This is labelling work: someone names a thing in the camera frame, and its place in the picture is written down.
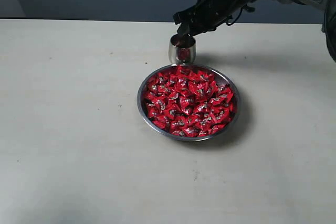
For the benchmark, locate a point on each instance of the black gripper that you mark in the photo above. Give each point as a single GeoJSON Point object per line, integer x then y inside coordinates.
{"type": "Point", "coordinates": [206, 15]}

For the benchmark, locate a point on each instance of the shiny steel cup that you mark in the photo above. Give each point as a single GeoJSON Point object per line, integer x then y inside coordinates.
{"type": "Point", "coordinates": [178, 56]}

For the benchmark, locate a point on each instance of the steel round bowl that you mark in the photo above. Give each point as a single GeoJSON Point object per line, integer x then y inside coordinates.
{"type": "Point", "coordinates": [222, 78]}

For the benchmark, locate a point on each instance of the red wrapped candy pile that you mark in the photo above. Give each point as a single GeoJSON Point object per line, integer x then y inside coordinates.
{"type": "Point", "coordinates": [187, 102]}

